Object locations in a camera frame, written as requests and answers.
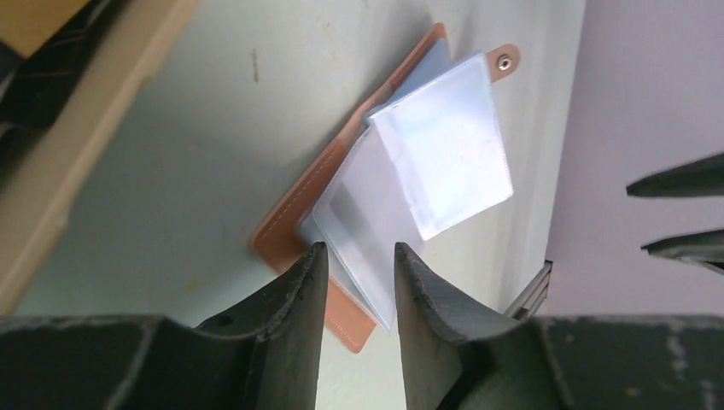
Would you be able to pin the aluminium frame rail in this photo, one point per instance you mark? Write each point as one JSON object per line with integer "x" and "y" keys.
{"x": 528, "y": 303}

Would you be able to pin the yellow oval tray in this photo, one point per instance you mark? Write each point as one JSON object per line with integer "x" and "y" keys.
{"x": 39, "y": 193}

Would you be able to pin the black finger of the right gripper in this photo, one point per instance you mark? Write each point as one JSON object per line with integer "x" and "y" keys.
{"x": 699, "y": 178}
{"x": 704, "y": 249}

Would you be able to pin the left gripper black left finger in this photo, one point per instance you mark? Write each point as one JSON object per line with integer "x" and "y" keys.
{"x": 268, "y": 345}

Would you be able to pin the credit card stack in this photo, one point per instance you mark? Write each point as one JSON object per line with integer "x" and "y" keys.
{"x": 41, "y": 86}

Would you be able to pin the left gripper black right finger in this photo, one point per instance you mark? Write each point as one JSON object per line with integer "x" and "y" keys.
{"x": 443, "y": 334}

